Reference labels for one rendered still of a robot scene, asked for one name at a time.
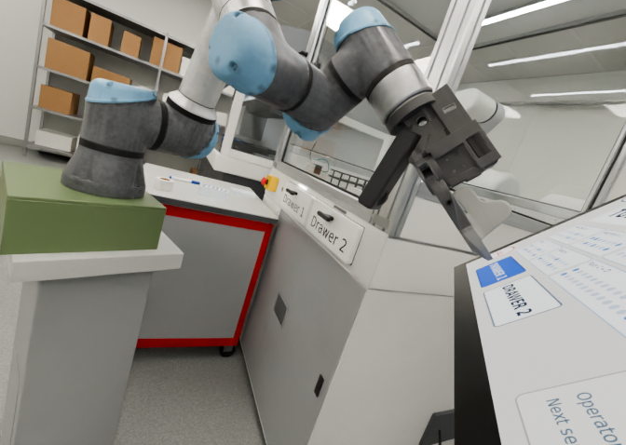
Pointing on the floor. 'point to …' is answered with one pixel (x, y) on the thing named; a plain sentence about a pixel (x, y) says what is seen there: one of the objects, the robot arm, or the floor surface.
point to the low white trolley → (205, 264)
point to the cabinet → (344, 351)
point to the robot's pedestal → (76, 342)
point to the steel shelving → (93, 47)
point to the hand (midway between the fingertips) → (478, 252)
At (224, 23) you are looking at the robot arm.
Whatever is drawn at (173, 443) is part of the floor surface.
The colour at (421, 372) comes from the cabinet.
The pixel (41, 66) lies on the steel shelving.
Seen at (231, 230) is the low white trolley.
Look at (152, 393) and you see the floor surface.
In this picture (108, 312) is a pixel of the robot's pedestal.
